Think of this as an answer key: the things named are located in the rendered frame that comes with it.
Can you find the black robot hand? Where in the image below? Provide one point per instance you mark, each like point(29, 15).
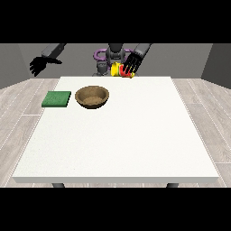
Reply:
point(132, 63)
point(38, 65)

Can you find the yellow cup with melon print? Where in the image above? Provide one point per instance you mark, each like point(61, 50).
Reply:
point(116, 70)

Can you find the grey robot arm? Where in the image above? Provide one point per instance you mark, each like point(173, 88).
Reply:
point(141, 49)
point(53, 50)

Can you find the green square pad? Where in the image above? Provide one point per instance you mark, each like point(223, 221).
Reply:
point(56, 99)

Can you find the brown wooden bowl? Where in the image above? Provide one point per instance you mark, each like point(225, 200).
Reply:
point(92, 96)

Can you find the grey robot trunk purple rings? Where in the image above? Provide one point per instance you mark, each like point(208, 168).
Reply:
point(113, 54)

